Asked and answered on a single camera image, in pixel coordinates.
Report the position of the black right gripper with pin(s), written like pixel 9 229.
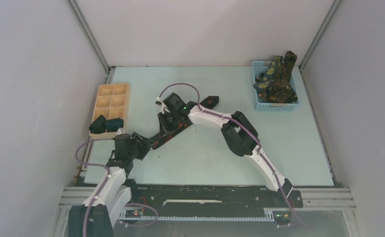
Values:
pixel 165 128

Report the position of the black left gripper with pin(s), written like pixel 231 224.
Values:
pixel 144 144

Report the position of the black orange-flower tie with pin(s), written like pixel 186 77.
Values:
pixel 196 116

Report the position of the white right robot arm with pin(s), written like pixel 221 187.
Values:
pixel 239 134

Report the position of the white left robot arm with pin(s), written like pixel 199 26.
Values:
pixel 97 215

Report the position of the rolled dark green tie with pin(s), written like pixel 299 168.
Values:
pixel 113 125

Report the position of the wooden compartment organizer box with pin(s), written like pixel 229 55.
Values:
pixel 112 101

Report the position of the navy yellow-flower tie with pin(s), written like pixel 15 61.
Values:
pixel 264 78

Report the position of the light blue plastic basket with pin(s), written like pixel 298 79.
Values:
pixel 264 106

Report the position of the dark gold-patterned tie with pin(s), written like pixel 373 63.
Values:
pixel 281 90

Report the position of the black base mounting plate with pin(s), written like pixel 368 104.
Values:
pixel 222 201

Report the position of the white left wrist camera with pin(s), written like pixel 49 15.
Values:
pixel 120 131

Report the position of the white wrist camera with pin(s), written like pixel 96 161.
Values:
pixel 162 105
pixel 120 131

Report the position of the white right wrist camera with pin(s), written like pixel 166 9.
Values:
pixel 162 105

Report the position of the light blue cable duct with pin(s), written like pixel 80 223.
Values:
pixel 124 216

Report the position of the aluminium frame rail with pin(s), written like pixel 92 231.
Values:
pixel 327 199

